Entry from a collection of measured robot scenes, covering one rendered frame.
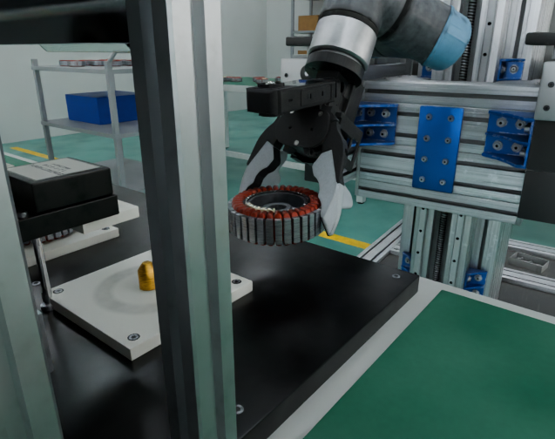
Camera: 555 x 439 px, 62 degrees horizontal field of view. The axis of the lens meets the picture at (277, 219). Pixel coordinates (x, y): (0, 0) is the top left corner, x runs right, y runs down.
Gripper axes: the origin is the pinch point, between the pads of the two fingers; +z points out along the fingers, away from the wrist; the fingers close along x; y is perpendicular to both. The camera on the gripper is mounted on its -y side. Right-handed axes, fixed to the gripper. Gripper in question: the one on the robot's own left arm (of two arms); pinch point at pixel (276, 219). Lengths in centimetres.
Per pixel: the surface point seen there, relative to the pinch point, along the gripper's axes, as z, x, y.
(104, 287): 12.2, 8.7, -12.9
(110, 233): 7.9, 22.2, -4.8
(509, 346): 5.4, -25.2, 6.4
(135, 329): 13.5, 0.0, -15.1
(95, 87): -125, 537, 271
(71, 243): 10.2, 22.2, -9.5
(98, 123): -40, 249, 122
